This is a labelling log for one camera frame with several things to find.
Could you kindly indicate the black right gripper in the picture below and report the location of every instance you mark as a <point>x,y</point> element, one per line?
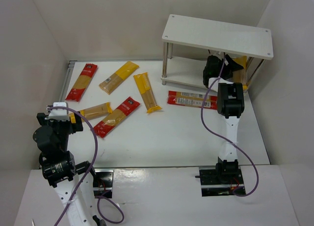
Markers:
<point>230,64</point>

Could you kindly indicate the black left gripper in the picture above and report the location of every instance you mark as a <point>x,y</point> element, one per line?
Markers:
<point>60,123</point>

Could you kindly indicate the yellow Pastatime bag front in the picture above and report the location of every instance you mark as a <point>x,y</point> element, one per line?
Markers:
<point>241,75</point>

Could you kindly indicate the yellow pastatime bag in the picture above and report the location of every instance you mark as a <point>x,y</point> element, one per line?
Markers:
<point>241,75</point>
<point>97,111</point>

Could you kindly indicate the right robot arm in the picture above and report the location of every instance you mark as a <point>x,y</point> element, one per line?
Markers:
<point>230,105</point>

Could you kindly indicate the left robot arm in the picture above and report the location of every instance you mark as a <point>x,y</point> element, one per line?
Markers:
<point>72,182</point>

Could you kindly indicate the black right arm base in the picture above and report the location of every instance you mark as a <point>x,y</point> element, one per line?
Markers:
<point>214,185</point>

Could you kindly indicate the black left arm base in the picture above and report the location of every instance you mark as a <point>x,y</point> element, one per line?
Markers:
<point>103,182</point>

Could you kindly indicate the white two-tier shelf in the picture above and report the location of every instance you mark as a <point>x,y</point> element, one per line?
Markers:
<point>232,39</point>

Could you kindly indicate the red spaghetti bag near shelf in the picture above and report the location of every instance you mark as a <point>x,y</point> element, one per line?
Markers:
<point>191,99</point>

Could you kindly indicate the red spaghetti bag far left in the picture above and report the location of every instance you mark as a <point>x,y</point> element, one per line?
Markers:
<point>82,83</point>

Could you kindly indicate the red spaghetti bag centre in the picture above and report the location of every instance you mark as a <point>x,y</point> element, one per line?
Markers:
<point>109,123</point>

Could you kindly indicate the yellow Pastatime bag left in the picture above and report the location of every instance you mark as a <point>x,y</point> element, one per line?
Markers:
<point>97,111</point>

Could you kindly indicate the yellow spaghetti bag with barcode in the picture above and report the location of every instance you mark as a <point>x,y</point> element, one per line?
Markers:
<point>117,78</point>

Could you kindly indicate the yellow spaghetti bag centre upright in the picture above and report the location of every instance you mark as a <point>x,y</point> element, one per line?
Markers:
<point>145,89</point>

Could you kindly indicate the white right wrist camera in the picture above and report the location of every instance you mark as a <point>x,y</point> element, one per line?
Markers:
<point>216,53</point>

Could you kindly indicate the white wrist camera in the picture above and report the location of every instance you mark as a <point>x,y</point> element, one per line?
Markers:
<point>216,53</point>
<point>57,111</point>

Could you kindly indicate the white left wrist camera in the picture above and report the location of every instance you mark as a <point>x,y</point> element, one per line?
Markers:
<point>57,111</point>

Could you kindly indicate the aluminium table edge rail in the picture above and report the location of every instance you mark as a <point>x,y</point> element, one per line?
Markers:
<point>66,81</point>

